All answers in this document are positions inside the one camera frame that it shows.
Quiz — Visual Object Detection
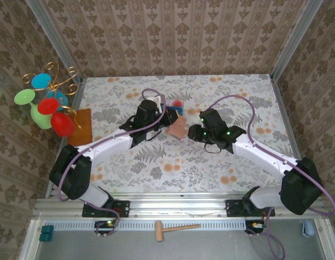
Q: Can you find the pink leather card holder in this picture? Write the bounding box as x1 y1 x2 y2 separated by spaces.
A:
168 116 188 141

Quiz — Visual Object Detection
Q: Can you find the clear acrylic card stand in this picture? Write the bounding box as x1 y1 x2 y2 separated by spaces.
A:
164 97 186 117

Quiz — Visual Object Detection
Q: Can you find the floral tablecloth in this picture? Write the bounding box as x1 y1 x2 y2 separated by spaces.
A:
57 73 306 194

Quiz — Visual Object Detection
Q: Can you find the orange wooden board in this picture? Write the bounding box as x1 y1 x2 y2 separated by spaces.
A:
66 108 93 148

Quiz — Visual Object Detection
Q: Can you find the red plastic wine glass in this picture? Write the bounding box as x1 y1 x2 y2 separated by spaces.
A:
37 97 76 138

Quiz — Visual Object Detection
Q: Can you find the wooden mallet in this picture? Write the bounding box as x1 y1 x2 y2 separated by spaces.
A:
154 220 202 243

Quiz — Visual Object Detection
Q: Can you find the small black controller board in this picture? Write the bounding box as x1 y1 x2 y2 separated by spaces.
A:
244 220 266 235
94 220 116 235

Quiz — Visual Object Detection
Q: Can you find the blue plastic wine glass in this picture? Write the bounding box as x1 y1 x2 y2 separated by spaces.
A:
31 73 69 112

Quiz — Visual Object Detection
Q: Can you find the grey metal shelf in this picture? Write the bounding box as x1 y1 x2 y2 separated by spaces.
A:
20 218 335 260

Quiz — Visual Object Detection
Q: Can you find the green plastic wine glass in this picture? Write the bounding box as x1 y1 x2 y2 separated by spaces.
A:
14 88 53 130

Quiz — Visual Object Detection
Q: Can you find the light blue cloth roll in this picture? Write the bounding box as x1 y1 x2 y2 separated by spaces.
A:
302 219 315 238

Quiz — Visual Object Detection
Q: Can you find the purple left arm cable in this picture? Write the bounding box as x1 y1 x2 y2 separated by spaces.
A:
57 88 168 238

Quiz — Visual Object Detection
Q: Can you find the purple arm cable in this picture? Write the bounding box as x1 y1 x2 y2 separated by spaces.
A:
207 95 335 259
57 88 168 238

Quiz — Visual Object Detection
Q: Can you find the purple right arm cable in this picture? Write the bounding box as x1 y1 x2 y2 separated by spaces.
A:
207 95 335 259

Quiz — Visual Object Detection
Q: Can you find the aluminium table side rail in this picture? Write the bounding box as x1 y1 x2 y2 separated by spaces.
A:
269 74 314 198
45 78 86 198

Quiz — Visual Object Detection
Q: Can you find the long aluminium mounting rail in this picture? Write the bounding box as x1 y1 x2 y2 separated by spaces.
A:
33 192 330 220

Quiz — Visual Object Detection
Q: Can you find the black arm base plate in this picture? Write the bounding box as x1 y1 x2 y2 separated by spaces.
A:
225 199 276 218
82 199 131 218

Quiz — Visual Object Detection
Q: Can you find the gold wire glass rack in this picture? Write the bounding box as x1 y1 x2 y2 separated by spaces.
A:
21 61 82 130

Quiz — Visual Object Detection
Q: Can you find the grey slotted cable duct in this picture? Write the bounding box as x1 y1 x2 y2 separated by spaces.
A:
44 220 249 231

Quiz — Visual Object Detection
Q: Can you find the aluminium frame post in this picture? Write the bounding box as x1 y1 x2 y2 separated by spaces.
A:
24 0 84 83
270 0 324 82

